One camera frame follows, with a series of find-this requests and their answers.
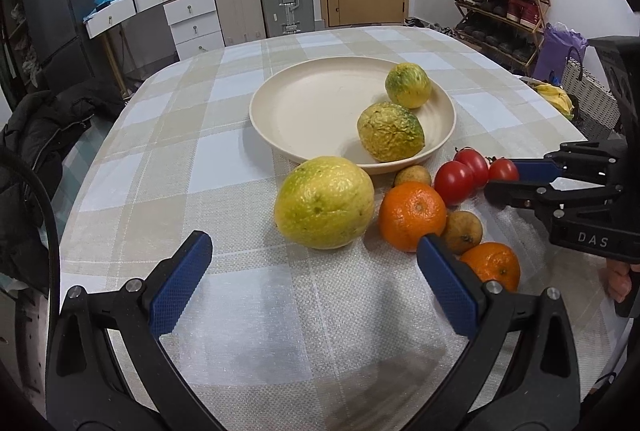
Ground beige suitcase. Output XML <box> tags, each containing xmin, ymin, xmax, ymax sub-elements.
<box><xmin>208</xmin><ymin>0</ymin><xmax>266</xmax><ymax>48</ymax></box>

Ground cream round plate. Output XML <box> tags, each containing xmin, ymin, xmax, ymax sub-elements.
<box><xmin>249</xmin><ymin>56</ymin><xmax>457</xmax><ymax>175</ymax></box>

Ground beige checked tablecloth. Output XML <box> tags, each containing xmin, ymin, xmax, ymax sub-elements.
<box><xmin>30</xmin><ymin>26</ymin><xmax>621</xmax><ymax>431</ymax></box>

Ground large smooth yellow citrus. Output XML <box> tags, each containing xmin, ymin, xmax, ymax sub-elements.
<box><xmin>273</xmin><ymin>156</ymin><xmax>376</xmax><ymax>251</ymax></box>

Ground dark grey fridge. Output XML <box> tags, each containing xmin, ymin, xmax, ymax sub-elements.
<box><xmin>21</xmin><ymin>0</ymin><xmax>101</xmax><ymax>76</ymax></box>

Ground person's right hand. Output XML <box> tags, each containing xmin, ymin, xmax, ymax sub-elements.
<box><xmin>606</xmin><ymin>258</ymin><xmax>640</xmax><ymax>303</ymax></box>

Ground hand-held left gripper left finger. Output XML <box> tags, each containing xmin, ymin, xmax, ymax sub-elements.
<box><xmin>45</xmin><ymin>231</ymin><xmax>226</xmax><ymax>431</ymax></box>

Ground black cable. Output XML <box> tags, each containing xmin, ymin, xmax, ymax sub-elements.
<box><xmin>0</xmin><ymin>146</ymin><xmax>63</xmax><ymax>302</ymax></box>

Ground white woven basket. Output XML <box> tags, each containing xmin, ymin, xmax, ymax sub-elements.
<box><xmin>560</xmin><ymin>58</ymin><xmax>622</xmax><ymax>142</ymax></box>

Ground red tomato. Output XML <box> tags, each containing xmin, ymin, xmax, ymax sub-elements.
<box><xmin>433</xmin><ymin>161</ymin><xmax>476</xmax><ymax>206</ymax></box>
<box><xmin>454</xmin><ymin>147</ymin><xmax>490</xmax><ymax>189</ymax></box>
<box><xmin>487</xmin><ymin>156</ymin><xmax>521</xmax><ymax>184</ymax></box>

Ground yellow bananas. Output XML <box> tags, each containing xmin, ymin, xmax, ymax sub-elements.
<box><xmin>531</xmin><ymin>82</ymin><xmax>576</xmax><ymax>119</ymax></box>

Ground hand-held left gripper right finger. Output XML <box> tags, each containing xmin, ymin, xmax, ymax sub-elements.
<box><xmin>416</xmin><ymin>233</ymin><xmax>583</xmax><ymax>431</ymax></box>

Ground pairs of floor shoes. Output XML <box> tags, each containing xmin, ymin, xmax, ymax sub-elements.
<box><xmin>404</xmin><ymin>17</ymin><xmax>455</xmax><ymax>38</ymax></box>

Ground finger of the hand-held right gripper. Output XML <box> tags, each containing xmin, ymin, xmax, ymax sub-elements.
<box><xmin>484</xmin><ymin>178</ymin><xmax>623</xmax><ymax>218</ymax></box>
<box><xmin>510</xmin><ymin>140</ymin><xmax>623</xmax><ymax>184</ymax></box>

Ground orange mandarin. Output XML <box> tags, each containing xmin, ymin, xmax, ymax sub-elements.
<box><xmin>459</xmin><ymin>242</ymin><xmax>521</xmax><ymax>293</ymax></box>
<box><xmin>378</xmin><ymin>181</ymin><xmax>447</xmax><ymax>253</ymax></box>

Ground small wrinkled yellow-green citrus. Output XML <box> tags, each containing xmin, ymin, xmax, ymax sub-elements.
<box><xmin>385</xmin><ymin>62</ymin><xmax>432</xmax><ymax>109</ymax></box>

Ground purple bag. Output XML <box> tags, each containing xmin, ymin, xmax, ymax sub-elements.
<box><xmin>532</xmin><ymin>23</ymin><xmax>588</xmax><ymax>84</ymax></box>

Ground big wrinkled yellow-green citrus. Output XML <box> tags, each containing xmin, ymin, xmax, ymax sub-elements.
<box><xmin>356</xmin><ymin>102</ymin><xmax>426</xmax><ymax>163</ymax></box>

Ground brown longan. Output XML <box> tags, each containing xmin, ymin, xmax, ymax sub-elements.
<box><xmin>440</xmin><ymin>209</ymin><xmax>484</xmax><ymax>255</ymax></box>
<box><xmin>394</xmin><ymin>165</ymin><xmax>432</xmax><ymax>189</ymax></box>

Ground black jacket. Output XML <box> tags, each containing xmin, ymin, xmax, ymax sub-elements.
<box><xmin>0</xmin><ymin>81</ymin><xmax>126</xmax><ymax>297</ymax></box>

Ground white drawer desk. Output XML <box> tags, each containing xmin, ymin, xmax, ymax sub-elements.
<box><xmin>84</xmin><ymin>0</ymin><xmax>226</xmax><ymax>62</ymax></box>

